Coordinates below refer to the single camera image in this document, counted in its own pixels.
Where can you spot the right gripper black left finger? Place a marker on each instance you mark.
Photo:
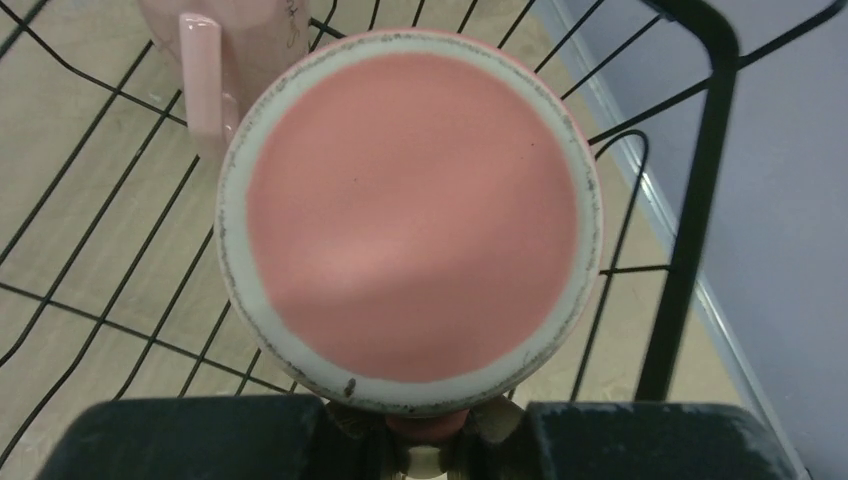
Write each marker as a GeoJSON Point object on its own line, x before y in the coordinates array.
{"type": "Point", "coordinates": [245, 437]}

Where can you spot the salmon pink mug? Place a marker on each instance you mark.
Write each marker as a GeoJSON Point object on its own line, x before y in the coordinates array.
{"type": "Point", "coordinates": [410, 222]}

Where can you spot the black wire dish rack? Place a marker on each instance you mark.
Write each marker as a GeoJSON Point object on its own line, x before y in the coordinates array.
{"type": "Point", "coordinates": [109, 280]}

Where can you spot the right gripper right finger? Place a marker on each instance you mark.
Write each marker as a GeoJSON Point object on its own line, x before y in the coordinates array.
{"type": "Point", "coordinates": [619, 440]}

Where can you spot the light pink faceted mug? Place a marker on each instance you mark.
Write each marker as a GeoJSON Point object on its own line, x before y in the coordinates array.
{"type": "Point", "coordinates": [225, 53]}

